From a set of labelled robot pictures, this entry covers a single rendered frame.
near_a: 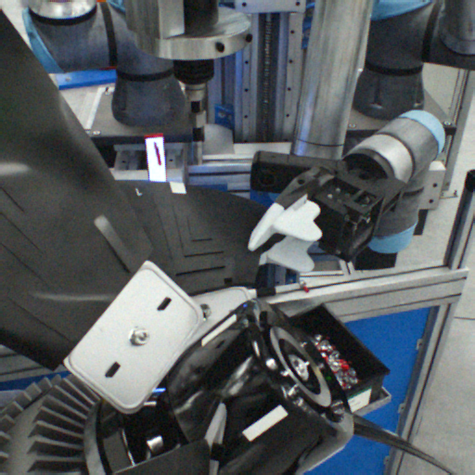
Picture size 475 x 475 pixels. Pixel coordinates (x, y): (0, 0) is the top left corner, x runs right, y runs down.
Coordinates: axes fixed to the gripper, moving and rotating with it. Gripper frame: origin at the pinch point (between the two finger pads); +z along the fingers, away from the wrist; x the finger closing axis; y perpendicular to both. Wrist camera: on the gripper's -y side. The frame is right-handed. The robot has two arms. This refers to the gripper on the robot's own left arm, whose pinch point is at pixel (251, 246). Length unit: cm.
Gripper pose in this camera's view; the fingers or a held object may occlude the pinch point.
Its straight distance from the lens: 58.8
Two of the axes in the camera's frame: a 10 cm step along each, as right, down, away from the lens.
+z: -6.4, 4.6, -6.1
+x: -0.8, 7.5, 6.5
